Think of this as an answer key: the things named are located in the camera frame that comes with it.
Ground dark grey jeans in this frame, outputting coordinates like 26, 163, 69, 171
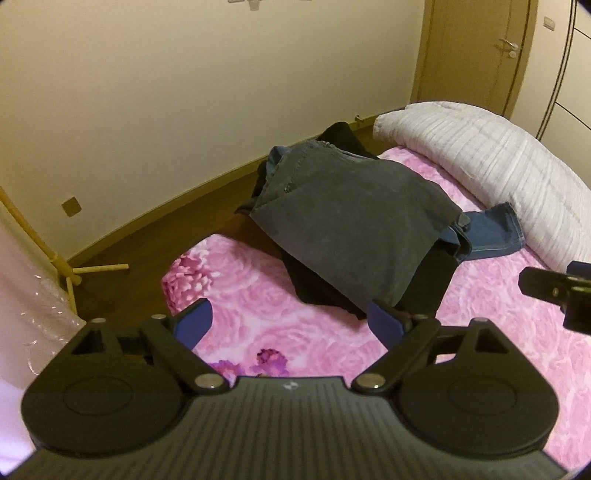
248, 140, 465, 310

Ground pink floral bedspread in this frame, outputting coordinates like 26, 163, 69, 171
162, 141, 590, 467

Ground blue denim jeans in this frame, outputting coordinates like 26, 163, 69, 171
436, 202, 526, 264

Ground yellow wooden stand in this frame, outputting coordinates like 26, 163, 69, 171
0, 187, 130, 314

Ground white rolled duvet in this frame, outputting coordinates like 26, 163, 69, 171
373, 101, 590, 271

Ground cream wardrobe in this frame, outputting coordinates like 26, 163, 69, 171
510, 0, 591, 153

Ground brown wooden door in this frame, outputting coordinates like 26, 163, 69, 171
411, 1, 538, 117

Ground wall socket plate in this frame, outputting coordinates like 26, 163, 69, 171
61, 197, 82, 218

